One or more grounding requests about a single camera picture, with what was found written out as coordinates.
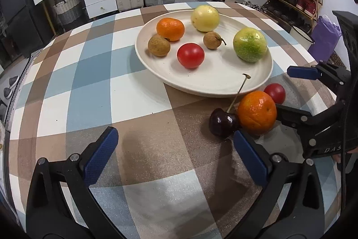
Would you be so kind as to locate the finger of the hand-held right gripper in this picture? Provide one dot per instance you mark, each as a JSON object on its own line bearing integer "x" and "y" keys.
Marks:
{"x": 293, "y": 117}
{"x": 302, "y": 72}

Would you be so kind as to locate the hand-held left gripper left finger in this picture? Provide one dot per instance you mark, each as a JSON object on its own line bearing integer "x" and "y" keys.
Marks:
{"x": 100, "y": 155}

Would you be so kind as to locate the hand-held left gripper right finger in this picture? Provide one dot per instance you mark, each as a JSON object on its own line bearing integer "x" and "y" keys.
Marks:
{"x": 250, "y": 157}

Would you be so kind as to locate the red tomato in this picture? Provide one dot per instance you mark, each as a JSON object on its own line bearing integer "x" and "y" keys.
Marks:
{"x": 190, "y": 55}
{"x": 275, "y": 92}

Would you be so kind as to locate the large orange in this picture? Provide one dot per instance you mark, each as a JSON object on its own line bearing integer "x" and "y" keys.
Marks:
{"x": 258, "y": 112}

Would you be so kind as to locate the dark cherry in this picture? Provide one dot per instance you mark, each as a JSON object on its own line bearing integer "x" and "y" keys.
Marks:
{"x": 222, "y": 122}

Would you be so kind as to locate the green yellow guava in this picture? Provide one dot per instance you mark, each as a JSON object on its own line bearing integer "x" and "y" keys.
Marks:
{"x": 249, "y": 44}

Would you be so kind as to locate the cream round plate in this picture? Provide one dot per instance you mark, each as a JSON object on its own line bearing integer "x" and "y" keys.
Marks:
{"x": 212, "y": 79}

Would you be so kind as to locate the brown longan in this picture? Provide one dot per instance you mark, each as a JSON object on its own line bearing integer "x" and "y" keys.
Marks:
{"x": 212, "y": 40}
{"x": 158, "y": 45}

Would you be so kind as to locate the small tangerine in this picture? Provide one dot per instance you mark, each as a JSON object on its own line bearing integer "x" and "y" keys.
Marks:
{"x": 170, "y": 29}

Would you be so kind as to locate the person's right hand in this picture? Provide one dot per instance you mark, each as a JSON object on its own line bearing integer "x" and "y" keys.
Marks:
{"x": 337, "y": 158}

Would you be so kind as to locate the white waste bin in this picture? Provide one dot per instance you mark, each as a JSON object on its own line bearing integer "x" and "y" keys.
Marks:
{"x": 302, "y": 36}

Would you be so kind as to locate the purple plastic bag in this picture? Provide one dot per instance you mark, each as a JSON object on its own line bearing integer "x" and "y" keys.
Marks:
{"x": 325, "y": 34}

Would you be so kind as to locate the pile of scattered shoes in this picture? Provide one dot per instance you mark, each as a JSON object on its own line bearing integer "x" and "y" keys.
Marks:
{"x": 251, "y": 5}

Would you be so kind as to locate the grey slipper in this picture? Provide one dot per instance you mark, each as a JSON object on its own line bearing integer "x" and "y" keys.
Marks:
{"x": 7, "y": 92}
{"x": 13, "y": 81}

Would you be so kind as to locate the woven laundry basket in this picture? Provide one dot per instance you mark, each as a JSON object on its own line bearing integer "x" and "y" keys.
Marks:
{"x": 68, "y": 10}

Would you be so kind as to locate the dark grey fridge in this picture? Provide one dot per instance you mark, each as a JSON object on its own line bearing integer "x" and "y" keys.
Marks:
{"x": 19, "y": 26}

